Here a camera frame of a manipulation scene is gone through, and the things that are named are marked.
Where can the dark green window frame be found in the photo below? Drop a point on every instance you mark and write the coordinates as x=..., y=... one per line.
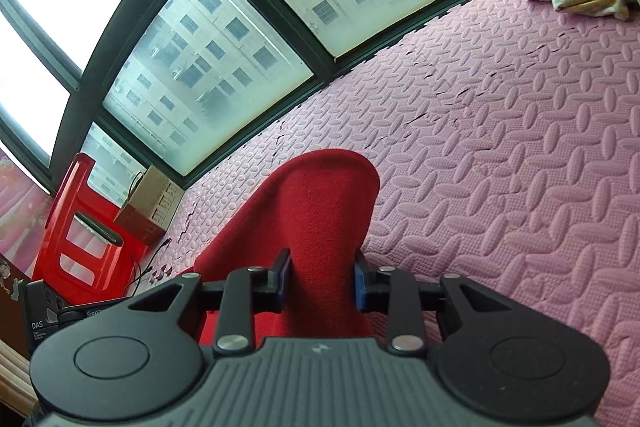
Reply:
x=272, y=12

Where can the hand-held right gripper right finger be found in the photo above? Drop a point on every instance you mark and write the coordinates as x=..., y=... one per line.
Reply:
x=359, y=288

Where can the red knit sweater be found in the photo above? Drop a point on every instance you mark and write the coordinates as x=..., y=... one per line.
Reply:
x=320, y=207

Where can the red plastic stool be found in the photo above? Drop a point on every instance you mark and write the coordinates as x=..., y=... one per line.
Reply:
x=60, y=227

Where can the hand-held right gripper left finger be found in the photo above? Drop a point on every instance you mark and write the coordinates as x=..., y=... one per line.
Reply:
x=285, y=279

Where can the brown cardboard box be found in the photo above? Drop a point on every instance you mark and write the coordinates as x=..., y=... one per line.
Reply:
x=147, y=207

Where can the pink foam floor mat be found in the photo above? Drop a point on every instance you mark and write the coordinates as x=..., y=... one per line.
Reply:
x=500, y=132

